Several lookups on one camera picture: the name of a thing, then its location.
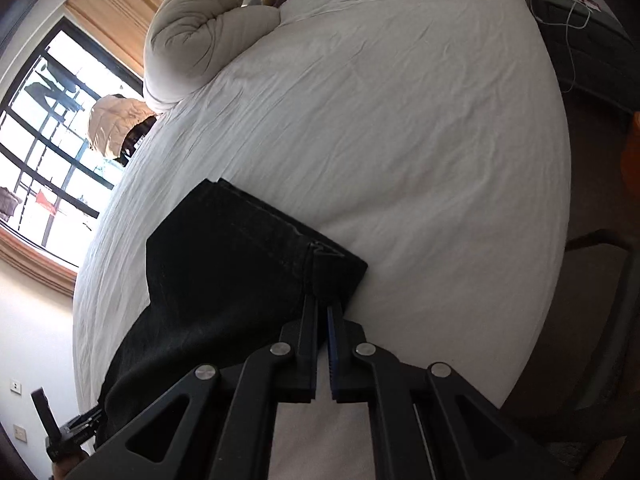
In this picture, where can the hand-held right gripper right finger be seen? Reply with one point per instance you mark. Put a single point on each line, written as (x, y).
(334, 360)

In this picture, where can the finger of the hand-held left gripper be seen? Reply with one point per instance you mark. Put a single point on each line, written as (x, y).
(87, 420)

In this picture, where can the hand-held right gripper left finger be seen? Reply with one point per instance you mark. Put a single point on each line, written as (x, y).
(307, 360)

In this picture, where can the black denim pants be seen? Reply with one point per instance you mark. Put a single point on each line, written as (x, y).
(225, 260)

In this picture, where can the white bed sheet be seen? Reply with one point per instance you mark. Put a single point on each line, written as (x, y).
(400, 135)

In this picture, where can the wooden armchair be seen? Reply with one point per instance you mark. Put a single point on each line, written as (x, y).
(595, 310)

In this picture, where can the beige puffer jacket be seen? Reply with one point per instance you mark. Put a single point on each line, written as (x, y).
(115, 125)

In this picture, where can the black framed window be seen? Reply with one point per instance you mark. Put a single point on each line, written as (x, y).
(60, 125)

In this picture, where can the white pillow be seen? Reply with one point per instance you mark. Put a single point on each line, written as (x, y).
(195, 35)

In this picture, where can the orange curtain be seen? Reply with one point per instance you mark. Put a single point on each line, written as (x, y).
(117, 15)

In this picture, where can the dark grey nightstand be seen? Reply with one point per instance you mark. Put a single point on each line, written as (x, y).
(595, 45)

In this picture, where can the beige wall switch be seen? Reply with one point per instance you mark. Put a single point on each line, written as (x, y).
(20, 433)

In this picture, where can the white wall socket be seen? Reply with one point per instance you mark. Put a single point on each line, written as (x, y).
(16, 386)

